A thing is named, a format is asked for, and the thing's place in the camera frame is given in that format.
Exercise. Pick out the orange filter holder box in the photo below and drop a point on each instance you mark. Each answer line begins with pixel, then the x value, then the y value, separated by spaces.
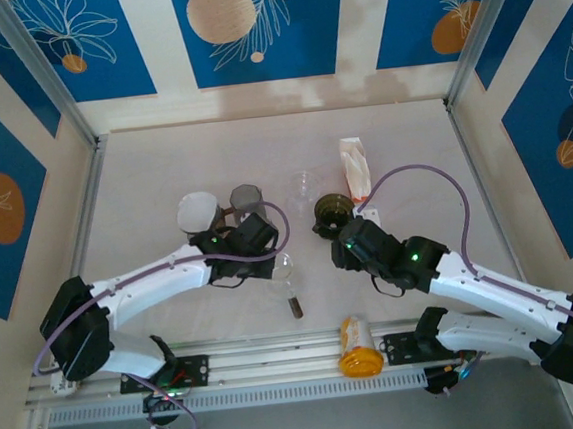
pixel 360 199

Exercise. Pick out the aluminium table side rail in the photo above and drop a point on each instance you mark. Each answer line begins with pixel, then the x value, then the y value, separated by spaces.
pixel 478 172
pixel 90 191

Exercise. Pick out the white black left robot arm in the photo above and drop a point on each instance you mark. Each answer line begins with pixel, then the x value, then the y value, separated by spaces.
pixel 147 282

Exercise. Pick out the white paper coffee filter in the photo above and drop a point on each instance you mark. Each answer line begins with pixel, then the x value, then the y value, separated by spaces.
pixel 197 211

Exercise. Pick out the grey translucent measuring cup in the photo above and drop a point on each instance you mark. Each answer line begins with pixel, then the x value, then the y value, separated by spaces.
pixel 245 198

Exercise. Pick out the clear glass server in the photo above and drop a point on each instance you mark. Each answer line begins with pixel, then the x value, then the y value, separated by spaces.
pixel 304 185

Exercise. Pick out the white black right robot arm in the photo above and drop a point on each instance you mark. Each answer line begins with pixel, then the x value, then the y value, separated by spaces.
pixel 499 291

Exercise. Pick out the white paper filter stack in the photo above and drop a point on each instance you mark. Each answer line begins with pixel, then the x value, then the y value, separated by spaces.
pixel 355 168

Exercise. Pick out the aluminium frame post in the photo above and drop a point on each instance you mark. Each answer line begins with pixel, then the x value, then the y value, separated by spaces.
pixel 481 32
pixel 48 74

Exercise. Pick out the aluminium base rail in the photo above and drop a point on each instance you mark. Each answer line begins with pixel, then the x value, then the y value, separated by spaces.
pixel 279 358

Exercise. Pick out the olive green coffee dripper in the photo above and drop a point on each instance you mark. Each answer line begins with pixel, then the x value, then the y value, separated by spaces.
pixel 331 208

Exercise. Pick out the orange lidded plastic jar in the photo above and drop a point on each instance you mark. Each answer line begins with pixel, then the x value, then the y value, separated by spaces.
pixel 360 363

